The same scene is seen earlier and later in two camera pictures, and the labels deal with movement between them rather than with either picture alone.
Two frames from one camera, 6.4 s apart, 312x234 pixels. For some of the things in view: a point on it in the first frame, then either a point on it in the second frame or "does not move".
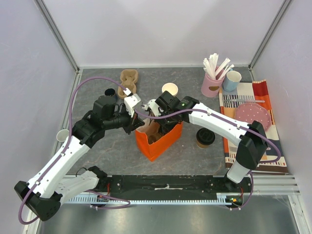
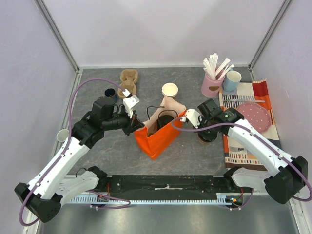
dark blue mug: x=111 y=92 does not move
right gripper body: x=165 y=122 → x=203 y=133
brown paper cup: x=171 y=87 does not move
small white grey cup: x=62 y=135 does not move
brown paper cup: x=201 y=145 → x=207 y=142
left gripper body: x=126 y=121 does not move
